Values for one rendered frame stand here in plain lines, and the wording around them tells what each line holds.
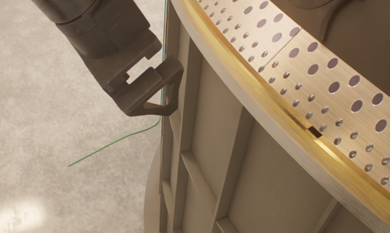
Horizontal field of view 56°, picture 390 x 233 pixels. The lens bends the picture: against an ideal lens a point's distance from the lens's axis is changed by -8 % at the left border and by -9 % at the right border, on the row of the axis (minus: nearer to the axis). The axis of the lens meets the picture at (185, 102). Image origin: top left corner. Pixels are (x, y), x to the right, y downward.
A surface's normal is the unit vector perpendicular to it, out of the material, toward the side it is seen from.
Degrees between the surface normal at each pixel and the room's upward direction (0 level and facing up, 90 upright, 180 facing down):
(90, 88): 0
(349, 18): 62
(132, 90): 30
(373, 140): 43
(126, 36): 90
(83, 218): 0
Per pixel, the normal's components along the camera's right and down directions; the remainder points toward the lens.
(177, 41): 0.12, 0.69
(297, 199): -0.84, 0.33
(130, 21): 0.55, 0.60
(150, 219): 0.07, -0.72
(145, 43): -0.36, -0.46
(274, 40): -0.56, -0.36
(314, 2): -0.76, -0.11
